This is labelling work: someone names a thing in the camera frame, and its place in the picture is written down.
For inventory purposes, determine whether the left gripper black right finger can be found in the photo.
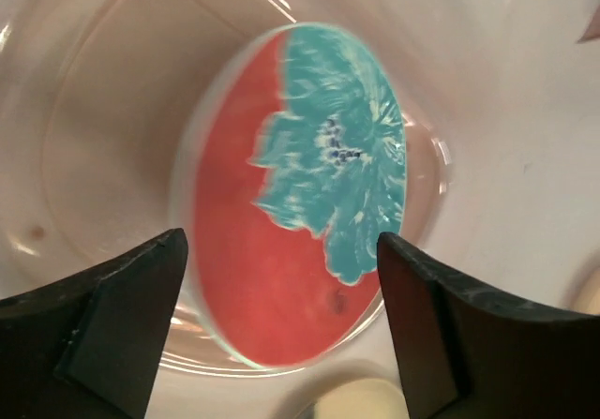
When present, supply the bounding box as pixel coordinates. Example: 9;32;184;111
377;232;599;418

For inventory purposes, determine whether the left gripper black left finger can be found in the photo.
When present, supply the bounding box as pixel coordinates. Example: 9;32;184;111
1;229;188;418

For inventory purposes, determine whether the red and teal floral plate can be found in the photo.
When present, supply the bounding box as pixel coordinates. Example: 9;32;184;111
170;22;408;371

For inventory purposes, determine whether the cream plate with black patch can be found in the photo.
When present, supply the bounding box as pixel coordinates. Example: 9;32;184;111
313;378;410;419

